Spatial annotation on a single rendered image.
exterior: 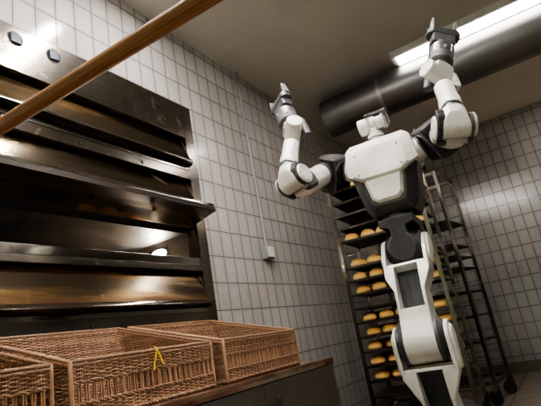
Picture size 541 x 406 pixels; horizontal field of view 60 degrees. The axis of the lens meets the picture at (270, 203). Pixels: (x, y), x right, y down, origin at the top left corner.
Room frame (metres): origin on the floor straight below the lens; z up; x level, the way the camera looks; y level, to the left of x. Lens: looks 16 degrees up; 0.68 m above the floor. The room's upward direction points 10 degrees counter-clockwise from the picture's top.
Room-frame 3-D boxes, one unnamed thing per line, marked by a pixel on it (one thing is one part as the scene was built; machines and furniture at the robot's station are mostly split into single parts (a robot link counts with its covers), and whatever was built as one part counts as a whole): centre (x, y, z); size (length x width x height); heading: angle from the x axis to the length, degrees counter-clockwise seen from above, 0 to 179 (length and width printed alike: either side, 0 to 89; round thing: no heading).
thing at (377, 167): (1.80, -0.49, 1.23); 0.34 x 0.30 x 0.36; 65
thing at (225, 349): (2.08, 0.33, 0.72); 0.56 x 0.49 x 0.28; 152
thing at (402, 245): (1.82, -0.50, 0.97); 0.28 x 0.13 x 0.18; 155
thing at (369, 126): (1.74, -0.46, 1.44); 0.10 x 0.07 x 0.09; 65
